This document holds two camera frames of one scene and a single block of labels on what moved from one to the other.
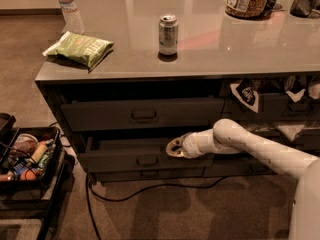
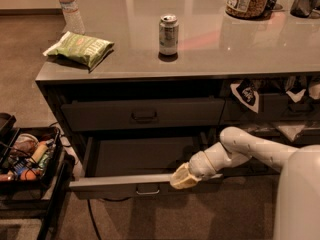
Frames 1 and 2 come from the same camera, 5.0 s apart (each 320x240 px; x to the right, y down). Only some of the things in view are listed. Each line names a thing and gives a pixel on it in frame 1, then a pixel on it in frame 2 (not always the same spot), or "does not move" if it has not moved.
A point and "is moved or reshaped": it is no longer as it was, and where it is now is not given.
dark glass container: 305,1 does not move
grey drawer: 112,154 is moved or reshaped
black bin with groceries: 31,156 does not move
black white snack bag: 247,93 does not move
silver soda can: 168,35 does not move
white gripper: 190,145 → 199,166
